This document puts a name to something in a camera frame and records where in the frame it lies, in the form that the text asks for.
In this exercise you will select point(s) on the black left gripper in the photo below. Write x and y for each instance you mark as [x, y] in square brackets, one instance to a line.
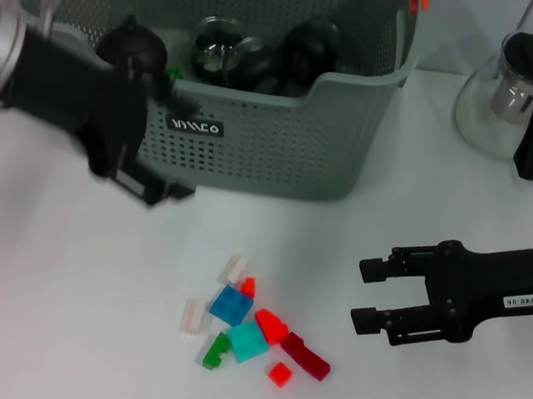
[75, 101]

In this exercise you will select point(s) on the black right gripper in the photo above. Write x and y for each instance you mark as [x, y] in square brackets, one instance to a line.
[487, 287]

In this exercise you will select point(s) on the green toy brick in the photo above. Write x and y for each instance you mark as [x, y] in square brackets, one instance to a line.
[215, 351]
[176, 73]

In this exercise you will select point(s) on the dark red toy brick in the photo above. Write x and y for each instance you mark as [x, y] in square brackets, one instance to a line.
[305, 355]

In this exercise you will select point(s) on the red sloped toy brick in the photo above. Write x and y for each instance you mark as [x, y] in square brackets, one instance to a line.
[271, 326]

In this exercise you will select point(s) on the red square toy brick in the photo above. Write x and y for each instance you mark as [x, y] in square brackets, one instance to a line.
[281, 373]

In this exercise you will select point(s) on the white toy brick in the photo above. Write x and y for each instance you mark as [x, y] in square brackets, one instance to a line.
[236, 269]
[194, 316]

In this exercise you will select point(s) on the cyan toy brick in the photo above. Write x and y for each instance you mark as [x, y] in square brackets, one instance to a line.
[248, 342]

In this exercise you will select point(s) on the blue toy brick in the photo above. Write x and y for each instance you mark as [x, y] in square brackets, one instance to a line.
[231, 306]

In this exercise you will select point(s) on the grey-green perforated storage bin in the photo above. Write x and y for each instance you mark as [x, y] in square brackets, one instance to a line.
[279, 129]

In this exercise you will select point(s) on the black round teapot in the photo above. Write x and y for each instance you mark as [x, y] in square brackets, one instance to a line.
[130, 42]

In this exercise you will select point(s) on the small red toy brick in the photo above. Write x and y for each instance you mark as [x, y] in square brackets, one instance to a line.
[249, 287]

